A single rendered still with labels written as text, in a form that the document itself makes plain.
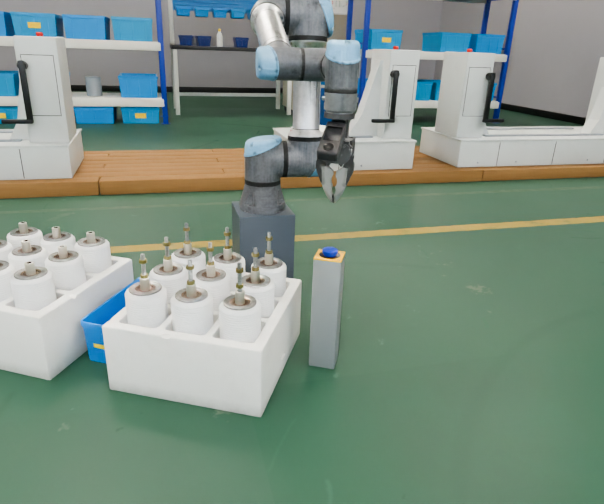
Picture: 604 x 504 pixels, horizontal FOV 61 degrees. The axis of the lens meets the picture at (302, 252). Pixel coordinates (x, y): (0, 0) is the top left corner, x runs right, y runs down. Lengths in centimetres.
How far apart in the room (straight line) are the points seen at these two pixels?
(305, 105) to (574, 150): 283
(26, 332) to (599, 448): 135
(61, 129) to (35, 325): 189
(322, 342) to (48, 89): 222
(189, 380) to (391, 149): 242
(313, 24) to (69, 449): 126
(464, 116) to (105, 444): 303
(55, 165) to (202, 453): 223
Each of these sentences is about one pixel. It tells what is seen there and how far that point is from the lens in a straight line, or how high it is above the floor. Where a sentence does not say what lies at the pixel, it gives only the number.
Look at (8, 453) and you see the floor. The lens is 129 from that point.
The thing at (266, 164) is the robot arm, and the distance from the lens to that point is 161.
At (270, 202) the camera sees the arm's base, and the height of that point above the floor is 34.
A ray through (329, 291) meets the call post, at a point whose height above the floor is 23.
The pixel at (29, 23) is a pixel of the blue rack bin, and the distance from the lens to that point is 575.
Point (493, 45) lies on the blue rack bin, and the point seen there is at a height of 88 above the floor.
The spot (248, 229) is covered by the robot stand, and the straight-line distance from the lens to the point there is 162.
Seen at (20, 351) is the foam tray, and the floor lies 7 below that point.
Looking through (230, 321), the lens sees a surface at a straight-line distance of 116.
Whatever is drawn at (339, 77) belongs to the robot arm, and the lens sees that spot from 118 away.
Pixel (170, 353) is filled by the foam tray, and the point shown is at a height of 14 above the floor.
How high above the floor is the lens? 80
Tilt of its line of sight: 22 degrees down
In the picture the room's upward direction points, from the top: 2 degrees clockwise
